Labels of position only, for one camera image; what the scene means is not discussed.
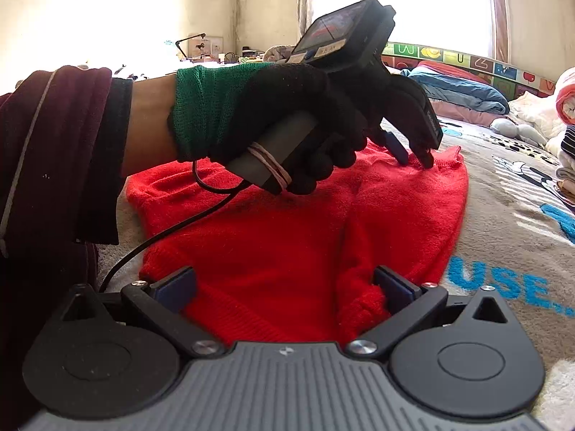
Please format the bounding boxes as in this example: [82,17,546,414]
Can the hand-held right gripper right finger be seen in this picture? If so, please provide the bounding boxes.
[346,266,515,360]

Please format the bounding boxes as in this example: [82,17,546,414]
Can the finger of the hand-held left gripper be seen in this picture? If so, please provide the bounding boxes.
[382,129,410,166]
[377,69,445,170]

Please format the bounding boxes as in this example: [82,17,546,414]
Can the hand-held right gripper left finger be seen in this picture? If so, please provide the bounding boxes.
[61,266,227,360]

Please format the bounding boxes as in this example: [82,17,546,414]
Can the red sweater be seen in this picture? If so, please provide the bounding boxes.
[126,146,470,346]

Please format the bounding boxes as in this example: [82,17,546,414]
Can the person's left hand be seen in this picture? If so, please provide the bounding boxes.
[168,63,387,196]

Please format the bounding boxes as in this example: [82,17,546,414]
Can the pink floral quilt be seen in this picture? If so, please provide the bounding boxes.
[427,99,505,127]

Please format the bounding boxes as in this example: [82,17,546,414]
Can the sheer curtain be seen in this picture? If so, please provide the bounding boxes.
[296,0,316,48]

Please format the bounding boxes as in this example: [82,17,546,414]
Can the blue folded blanket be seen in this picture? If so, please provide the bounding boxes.
[401,60,511,115]

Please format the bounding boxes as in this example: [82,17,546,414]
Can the wooden framed window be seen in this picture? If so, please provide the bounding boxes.
[308,0,509,61]

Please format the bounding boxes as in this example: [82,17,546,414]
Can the purple cloth pile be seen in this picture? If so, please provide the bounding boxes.
[263,45,306,64]

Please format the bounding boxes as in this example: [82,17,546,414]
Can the alphabet foam board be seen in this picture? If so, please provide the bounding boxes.
[382,41,567,96]

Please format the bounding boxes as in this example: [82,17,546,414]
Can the grey plush toy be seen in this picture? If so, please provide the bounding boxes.
[489,117,549,147]

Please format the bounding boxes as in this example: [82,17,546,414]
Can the white quilted blanket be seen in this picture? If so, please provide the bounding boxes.
[507,90,567,144]

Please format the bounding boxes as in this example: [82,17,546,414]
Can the cartoon printed blanket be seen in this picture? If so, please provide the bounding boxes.
[96,112,575,431]

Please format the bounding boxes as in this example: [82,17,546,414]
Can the pink rubber band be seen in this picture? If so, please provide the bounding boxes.
[247,141,293,186]

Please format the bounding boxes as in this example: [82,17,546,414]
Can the cluttered desk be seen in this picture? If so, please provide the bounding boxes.
[76,36,270,79]

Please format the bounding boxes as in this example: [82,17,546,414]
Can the orange quilt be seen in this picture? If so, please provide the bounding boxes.
[555,67,575,123]

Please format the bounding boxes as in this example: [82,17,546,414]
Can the black desk lamp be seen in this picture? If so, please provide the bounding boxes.
[175,32,207,60]

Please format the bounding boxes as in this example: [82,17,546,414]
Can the beige folded garment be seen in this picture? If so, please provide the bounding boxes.
[555,165,575,198]

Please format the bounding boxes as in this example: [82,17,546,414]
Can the black cable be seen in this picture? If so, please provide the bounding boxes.
[96,159,252,295]

